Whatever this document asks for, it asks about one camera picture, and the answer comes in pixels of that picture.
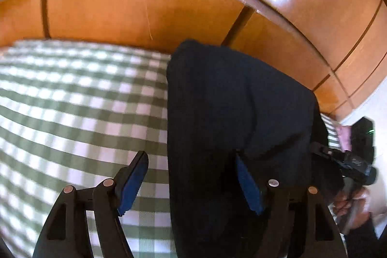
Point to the person's right hand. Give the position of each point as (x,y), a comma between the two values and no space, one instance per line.
(355,207)

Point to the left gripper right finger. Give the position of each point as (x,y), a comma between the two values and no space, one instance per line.
(296,221)

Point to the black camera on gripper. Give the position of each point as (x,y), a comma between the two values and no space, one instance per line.
(362,143)

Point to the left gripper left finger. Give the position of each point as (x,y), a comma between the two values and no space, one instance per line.
(66,233)

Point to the wooden wardrobe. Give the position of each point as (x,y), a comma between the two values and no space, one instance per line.
(337,48)

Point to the black pants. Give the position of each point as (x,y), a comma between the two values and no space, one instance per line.
(224,106)

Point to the pink cloth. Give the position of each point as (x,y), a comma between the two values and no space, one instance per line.
(344,136)

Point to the right forearm dark sleeve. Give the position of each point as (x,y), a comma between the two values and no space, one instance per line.
(363,242)

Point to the green checkered bed sheet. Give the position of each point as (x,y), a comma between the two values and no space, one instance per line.
(74,114)

